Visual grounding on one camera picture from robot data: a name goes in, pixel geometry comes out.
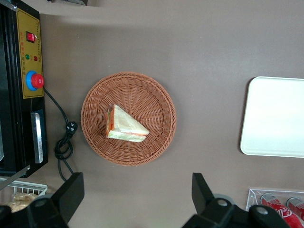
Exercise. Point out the clear acrylic bottle rack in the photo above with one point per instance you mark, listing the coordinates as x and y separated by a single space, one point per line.
253 197

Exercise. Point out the cream rectangular tray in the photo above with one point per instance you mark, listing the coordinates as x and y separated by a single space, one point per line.
275 116

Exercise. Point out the clear bag of puffed snacks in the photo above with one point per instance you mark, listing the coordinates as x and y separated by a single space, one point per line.
23 199

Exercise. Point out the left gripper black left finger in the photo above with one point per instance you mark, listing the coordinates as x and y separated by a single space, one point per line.
66 197

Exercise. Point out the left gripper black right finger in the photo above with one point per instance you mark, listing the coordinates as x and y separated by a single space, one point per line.
204 204

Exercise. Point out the black sealing machine yellow panel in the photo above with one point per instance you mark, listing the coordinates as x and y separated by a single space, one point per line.
14 114

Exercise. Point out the triangular sandwich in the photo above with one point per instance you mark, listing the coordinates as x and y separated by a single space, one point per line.
126 127

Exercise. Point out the round brown wicker basket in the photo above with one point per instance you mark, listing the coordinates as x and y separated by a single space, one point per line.
152 99

